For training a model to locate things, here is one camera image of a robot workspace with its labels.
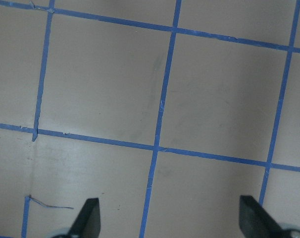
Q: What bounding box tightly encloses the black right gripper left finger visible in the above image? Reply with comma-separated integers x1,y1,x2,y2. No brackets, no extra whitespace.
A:
68,198,101,238

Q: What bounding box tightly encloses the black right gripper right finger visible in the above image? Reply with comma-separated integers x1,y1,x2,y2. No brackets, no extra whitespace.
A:
239,195,284,238

